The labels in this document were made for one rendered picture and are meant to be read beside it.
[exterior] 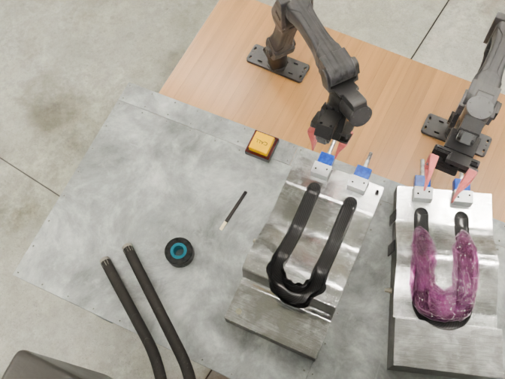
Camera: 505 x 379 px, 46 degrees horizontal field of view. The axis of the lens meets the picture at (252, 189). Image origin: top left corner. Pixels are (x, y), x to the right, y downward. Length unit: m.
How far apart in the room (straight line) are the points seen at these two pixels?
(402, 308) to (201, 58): 1.02
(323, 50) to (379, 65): 0.57
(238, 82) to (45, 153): 1.27
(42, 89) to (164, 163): 1.39
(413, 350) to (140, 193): 0.89
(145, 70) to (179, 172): 1.26
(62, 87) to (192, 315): 1.70
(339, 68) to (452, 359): 0.75
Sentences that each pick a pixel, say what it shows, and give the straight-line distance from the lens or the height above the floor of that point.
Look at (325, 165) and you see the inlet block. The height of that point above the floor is 0.92.
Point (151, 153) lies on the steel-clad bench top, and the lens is 1.86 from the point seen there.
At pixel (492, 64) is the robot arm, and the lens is 1.51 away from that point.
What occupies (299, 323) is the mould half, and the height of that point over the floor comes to 0.86.
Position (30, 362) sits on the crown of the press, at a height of 2.01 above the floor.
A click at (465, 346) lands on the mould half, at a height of 0.91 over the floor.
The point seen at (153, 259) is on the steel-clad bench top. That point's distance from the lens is 1.73.
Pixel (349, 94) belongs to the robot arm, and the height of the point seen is 1.22.
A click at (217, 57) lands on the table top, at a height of 0.80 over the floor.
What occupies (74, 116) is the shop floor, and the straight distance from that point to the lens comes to 2.97.
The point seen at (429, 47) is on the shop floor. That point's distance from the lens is 3.05.
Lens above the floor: 2.43
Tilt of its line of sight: 67 degrees down
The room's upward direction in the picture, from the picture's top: 10 degrees counter-clockwise
